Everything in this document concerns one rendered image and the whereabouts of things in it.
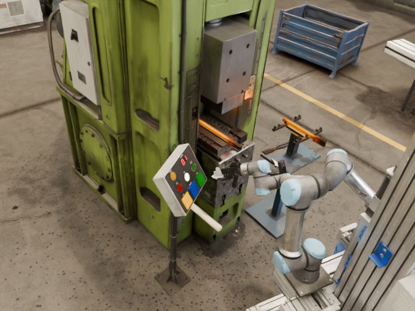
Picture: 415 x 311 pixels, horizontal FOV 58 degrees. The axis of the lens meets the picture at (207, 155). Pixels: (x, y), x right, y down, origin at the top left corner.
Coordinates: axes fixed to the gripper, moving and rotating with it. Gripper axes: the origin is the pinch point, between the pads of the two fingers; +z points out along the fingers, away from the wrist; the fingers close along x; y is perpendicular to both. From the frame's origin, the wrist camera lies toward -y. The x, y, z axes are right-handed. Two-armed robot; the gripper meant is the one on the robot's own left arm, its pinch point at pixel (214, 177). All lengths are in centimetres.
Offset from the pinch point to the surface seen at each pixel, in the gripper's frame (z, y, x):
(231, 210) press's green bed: 41, -75, -58
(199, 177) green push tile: 9.7, 1.5, 0.2
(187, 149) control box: 10.4, 20.6, -3.1
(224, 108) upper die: -4.6, 25.7, -37.4
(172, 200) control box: 13.2, 6.7, 27.0
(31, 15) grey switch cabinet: 429, 151, -339
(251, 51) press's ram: -28, 51, -54
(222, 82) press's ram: -13, 44, -33
